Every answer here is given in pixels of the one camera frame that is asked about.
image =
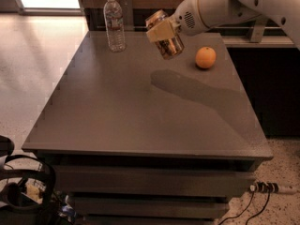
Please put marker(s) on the orange fruit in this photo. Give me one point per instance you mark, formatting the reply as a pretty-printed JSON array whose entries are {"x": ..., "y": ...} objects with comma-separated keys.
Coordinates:
[{"x": 205, "y": 57}]

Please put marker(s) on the clear plastic water bottle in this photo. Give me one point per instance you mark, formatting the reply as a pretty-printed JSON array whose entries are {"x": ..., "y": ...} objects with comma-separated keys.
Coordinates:
[{"x": 113, "y": 16}]

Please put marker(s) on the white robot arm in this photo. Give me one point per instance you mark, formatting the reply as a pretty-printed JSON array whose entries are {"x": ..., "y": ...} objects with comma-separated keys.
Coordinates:
[{"x": 285, "y": 13}]

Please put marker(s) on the orange metallic drink can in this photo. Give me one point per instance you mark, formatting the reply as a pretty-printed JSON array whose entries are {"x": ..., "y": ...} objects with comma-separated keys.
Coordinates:
[{"x": 171, "y": 47}]

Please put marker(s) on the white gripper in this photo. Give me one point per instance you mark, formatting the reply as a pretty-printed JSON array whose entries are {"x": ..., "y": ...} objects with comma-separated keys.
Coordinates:
[{"x": 186, "y": 16}]

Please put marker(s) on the white power strip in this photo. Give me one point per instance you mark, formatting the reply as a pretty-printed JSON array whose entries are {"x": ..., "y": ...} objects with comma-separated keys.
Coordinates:
[{"x": 268, "y": 187}]

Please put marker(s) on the grey drawer cabinet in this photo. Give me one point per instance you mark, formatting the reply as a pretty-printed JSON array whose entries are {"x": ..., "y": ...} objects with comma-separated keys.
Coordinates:
[{"x": 135, "y": 139}]

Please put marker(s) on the metal rail bracket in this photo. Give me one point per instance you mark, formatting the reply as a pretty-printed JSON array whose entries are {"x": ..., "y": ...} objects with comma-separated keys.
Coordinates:
[
  {"x": 257, "y": 31},
  {"x": 127, "y": 7}
]

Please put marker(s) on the metal rail bracket left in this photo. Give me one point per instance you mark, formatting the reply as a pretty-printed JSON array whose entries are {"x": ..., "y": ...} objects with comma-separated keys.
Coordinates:
[{"x": 127, "y": 7}]

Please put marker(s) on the metal rail bracket right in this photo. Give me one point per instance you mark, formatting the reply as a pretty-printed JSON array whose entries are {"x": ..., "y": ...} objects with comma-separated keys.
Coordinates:
[{"x": 257, "y": 31}]

